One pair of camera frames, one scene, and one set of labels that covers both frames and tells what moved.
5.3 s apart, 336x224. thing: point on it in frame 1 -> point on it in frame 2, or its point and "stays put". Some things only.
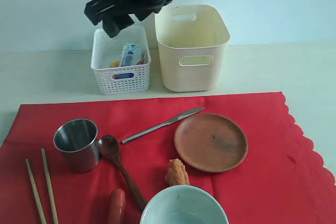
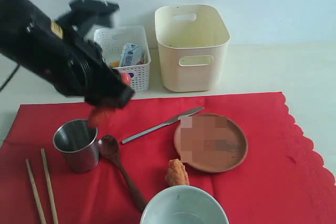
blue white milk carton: (132, 54) stays put
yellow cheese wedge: (114, 64) stays put
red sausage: (117, 206) -> (102, 117)
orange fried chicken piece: (176, 174) stays put
